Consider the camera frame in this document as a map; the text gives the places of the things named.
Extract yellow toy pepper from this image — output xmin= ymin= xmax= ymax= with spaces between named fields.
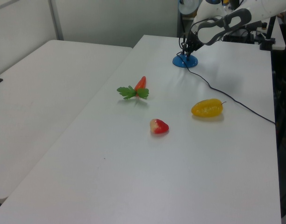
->
xmin=191 ymin=98 xmax=227 ymax=118

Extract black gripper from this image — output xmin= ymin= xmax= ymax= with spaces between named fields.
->
xmin=181 ymin=30 xmax=203 ymax=58

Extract red toy strawberry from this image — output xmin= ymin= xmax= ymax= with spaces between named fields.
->
xmin=149 ymin=118 xmax=170 ymax=135

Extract orange toy carrot green leaves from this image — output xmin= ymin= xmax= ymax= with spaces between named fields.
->
xmin=116 ymin=76 xmax=150 ymax=100

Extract black equipment box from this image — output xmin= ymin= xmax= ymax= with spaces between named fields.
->
xmin=223 ymin=27 xmax=255 ymax=44

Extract blue desk lamp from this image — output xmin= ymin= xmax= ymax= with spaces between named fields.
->
xmin=172 ymin=0 xmax=202 ymax=69

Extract black lamp power cable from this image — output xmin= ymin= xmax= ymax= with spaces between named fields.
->
xmin=176 ymin=51 xmax=277 ymax=125

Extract black clamp pole stand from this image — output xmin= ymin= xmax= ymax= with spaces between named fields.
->
xmin=259 ymin=16 xmax=277 ymax=51

